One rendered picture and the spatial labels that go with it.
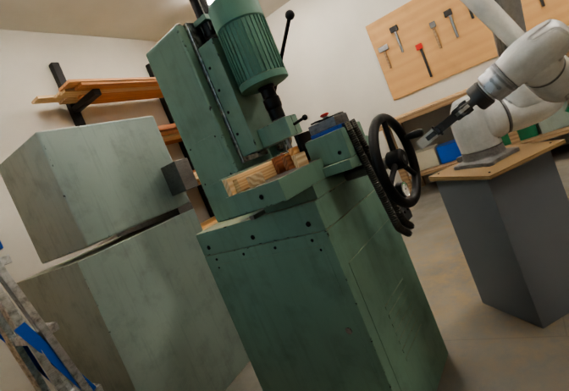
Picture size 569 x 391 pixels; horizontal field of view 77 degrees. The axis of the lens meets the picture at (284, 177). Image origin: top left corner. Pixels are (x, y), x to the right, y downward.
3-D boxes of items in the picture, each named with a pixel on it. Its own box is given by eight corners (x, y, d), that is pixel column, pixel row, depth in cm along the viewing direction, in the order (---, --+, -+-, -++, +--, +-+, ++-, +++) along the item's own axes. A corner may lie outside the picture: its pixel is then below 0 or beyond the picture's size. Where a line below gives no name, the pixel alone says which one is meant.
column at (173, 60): (253, 212, 130) (174, 24, 126) (215, 223, 144) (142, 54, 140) (288, 193, 148) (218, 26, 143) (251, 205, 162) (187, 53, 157)
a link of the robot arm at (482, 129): (455, 152, 155) (438, 105, 154) (499, 136, 151) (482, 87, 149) (466, 156, 140) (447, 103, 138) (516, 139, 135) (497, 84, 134)
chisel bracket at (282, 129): (294, 140, 121) (284, 116, 120) (264, 152, 130) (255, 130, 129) (305, 135, 127) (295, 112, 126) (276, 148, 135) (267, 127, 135)
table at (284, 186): (315, 192, 85) (306, 168, 85) (232, 217, 104) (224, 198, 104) (396, 140, 133) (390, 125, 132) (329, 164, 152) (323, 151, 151)
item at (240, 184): (241, 191, 102) (236, 178, 102) (237, 193, 104) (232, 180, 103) (342, 144, 153) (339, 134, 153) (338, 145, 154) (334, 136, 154)
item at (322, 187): (317, 198, 102) (312, 185, 102) (265, 213, 115) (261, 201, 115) (370, 162, 133) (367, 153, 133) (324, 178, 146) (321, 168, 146)
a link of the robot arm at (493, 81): (492, 63, 92) (472, 79, 96) (517, 89, 91) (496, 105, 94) (495, 62, 99) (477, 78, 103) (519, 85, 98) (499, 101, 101)
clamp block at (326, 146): (350, 157, 103) (339, 128, 102) (314, 170, 111) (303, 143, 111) (370, 146, 115) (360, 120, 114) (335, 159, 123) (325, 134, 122)
